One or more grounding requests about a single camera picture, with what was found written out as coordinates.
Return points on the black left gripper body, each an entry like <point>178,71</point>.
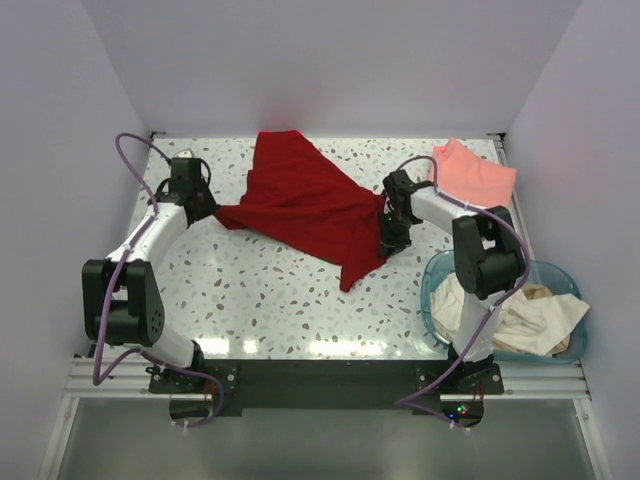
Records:
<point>208,205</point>

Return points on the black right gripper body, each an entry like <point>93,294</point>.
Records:
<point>394,230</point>

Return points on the red t shirt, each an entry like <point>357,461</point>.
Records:
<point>297,196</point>

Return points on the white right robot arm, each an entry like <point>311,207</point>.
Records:
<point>491,259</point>

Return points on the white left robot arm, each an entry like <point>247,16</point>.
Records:
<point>122,303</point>

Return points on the folded salmon pink t shirt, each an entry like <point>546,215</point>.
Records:
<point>468,177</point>

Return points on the teal plastic laundry basket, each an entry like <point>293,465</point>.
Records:
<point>543,273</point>

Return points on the cream t shirt in basket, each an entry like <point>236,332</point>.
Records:
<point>534,320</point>

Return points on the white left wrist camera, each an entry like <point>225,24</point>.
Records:
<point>187,153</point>

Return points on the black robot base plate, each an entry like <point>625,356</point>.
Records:
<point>229,387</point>

